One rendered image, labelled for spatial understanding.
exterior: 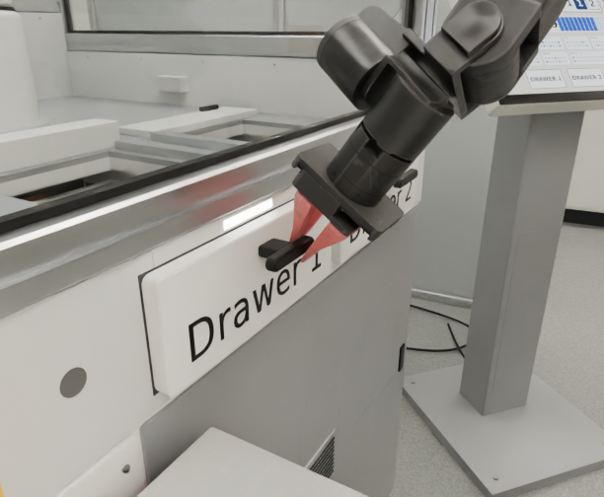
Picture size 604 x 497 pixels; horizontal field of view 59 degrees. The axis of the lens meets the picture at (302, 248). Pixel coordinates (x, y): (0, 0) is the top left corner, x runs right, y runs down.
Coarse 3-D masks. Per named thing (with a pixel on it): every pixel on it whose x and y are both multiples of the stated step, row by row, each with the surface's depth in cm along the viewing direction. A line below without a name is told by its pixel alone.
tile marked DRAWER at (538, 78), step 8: (528, 72) 111; (536, 72) 112; (544, 72) 113; (552, 72) 113; (560, 72) 114; (528, 80) 111; (536, 80) 111; (544, 80) 112; (552, 80) 112; (560, 80) 113; (536, 88) 110; (544, 88) 111; (552, 88) 112
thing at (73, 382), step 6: (72, 372) 37; (78, 372) 37; (84, 372) 38; (66, 378) 37; (72, 378) 37; (78, 378) 38; (84, 378) 38; (60, 384) 36; (66, 384) 37; (72, 384) 37; (78, 384) 38; (84, 384) 38; (60, 390) 36; (66, 390) 37; (72, 390) 37; (78, 390) 38; (66, 396) 37; (72, 396) 37
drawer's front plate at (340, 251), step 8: (416, 160) 89; (416, 168) 89; (408, 184) 87; (392, 192) 81; (392, 200) 82; (400, 200) 85; (408, 200) 89; (408, 208) 90; (360, 232) 73; (344, 240) 69; (360, 240) 74; (336, 248) 69; (344, 248) 70; (352, 248) 72; (336, 256) 69; (344, 256) 70
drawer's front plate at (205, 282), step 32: (256, 224) 52; (288, 224) 56; (320, 224) 62; (192, 256) 44; (224, 256) 47; (256, 256) 51; (320, 256) 64; (160, 288) 41; (192, 288) 44; (224, 288) 48; (256, 288) 53; (160, 320) 41; (192, 320) 45; (224, 320) 49; (256, 320) 54; (160, 352) 43; (224, 352) 50; (160, 384) 44
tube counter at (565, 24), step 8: (560, 16) 119; (568, 16) 120; (576, 16) 121; (584, 16) 122; (592, 16) 122; (600, 16) 123; (560, 24) 119; (568, 24) 119; (576, 24) 120; (584, 24) 121; (592, 24) 121; (600, 24) 122; (552, 32) 117; (560, 32) 118; (568, 32) 119
